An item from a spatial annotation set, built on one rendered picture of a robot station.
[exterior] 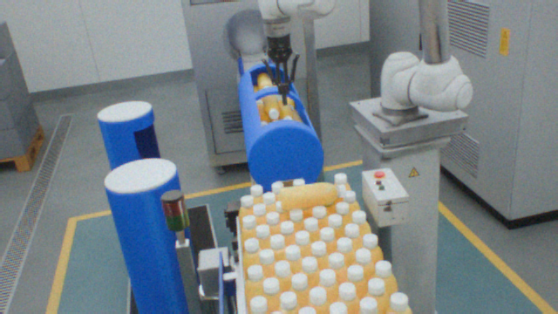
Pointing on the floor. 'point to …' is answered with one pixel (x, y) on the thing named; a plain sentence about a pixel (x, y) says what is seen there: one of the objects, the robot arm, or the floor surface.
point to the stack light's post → (189, 278)
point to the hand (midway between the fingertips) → (283, 94)
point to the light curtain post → (312, 83)
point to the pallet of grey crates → (16, 109)
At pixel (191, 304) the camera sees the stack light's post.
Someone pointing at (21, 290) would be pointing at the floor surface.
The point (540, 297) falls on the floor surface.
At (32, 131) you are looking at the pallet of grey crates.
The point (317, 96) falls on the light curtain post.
